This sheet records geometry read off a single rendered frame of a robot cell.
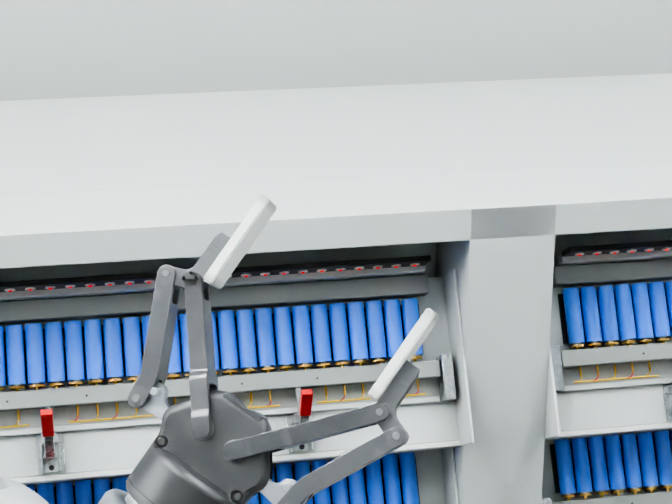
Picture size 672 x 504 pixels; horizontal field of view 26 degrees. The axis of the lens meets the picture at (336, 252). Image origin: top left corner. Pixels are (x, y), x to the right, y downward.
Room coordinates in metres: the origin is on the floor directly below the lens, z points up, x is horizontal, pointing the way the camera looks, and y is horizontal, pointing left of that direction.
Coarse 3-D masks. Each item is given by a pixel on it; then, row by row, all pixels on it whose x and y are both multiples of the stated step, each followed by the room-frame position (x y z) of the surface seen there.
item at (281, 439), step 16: (336, 416) 0.86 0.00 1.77; (352, 416) 0.86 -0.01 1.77; (368, 416) 0.86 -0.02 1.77; (384, 416) 0.86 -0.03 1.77; (272, 432) 0.86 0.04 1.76; (288, 432) 0.86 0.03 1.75; (304, 432) 0.86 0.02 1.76; (320, 432) 0.86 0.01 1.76; (336, 432) 0.86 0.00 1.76; (224, 448) 0.86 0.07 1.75; (240, 448) 0.86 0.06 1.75; (256, 448) 0.86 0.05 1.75; (272, 448) 0.86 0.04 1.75; (288, 448) 0.88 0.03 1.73
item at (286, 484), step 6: (270, 480) 0.86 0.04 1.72; (288, 480) 0.86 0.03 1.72; (294, 480) 0.86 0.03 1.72; (270, 486) 0.85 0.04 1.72; (276, 486) 0.85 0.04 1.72; (282, 486) 0.85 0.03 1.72; (288, 486) 0.85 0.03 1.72; (264, 492) 0.85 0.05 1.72; (270, 492) 0.85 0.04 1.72; (276, 492) 0.85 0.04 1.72; (282, 492) 0.85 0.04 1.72; (270, 498) 0.85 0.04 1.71; (276, 498) 0.85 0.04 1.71
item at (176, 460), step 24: (168, 408) 0.89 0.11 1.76; (216, 408) 0.88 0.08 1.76; (240, 408) 0.88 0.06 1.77; (168, 432) 0.87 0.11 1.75; (192, 432) 0.87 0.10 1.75; (216, 432) 0.87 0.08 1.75; (240, 432) 0.87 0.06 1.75; (264, 432) 0.87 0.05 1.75; (144, 456) 0.86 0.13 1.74; (168, 456) 0.85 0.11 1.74; (192, 456) 0.86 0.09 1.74; (216, 456) 0.86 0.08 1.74; (264, 456) 0.86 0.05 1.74; (144, 480) 0.84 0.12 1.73; (168, 480) 0.84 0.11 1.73; (192, 480) 0.84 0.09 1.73; (216, 480) 0.86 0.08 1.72; (240, 480) 0.85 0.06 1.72; (264, 480) 0.85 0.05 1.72
